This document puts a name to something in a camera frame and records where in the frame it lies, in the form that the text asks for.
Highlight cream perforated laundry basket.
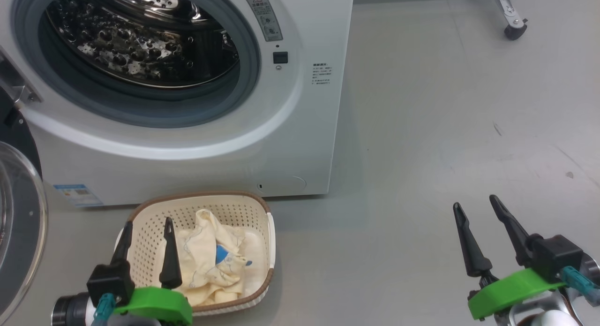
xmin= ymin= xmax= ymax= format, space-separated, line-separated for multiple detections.
xmin=115 ymin=191 xmax=276 ymax=316

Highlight silver door hinge bracket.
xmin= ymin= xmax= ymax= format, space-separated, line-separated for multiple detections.
xmin=0 ymin=52 xmax=42 ymax=106

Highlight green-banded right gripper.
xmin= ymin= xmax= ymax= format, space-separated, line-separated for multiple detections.
xmin=453 ymin=194 xmax=568 ymax=321

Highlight washing machine glass door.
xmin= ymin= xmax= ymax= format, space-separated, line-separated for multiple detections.
xmin=0 ymin=89 xmax=48 ymax=317

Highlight blue energy label sticker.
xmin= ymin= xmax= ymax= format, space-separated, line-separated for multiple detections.
xmin=53 ymin=184 xmax=104 ymax=208

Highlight black caster wheel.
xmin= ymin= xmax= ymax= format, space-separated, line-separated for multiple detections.
xmin=504 ymin=19 xmax=528 ymax=41

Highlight grey warning sticker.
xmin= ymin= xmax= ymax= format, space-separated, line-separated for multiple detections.
xmin=245 ymin=0 xmax=283 ymax=42

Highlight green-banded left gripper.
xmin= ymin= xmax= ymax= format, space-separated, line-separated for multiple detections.
xmin=111 ymin=217 xmax=194 ymax=326

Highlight cream garment with blue patch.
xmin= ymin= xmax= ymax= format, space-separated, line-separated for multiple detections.
xmin=180 ymin=209 xmax=255 ymax=294

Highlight white washing machine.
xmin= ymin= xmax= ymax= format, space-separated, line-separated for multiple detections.
xmin=0 ymin=0 xmax=354 ymax=208

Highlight teal-plug camera cable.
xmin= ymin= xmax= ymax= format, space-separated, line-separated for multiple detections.
xmin=91 ymin=293 xmax=116 ymax=326
xmin=560 ymin=266 xmax=600 ymax=304

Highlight stainless steel washing machine drum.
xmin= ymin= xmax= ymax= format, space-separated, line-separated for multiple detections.
xmin=45 ymin=0 xmax=240 ymax=88

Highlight oval filter cover flap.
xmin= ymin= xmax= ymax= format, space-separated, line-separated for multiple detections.
xmin=257 ymin=176 xmax=307 ymax=194

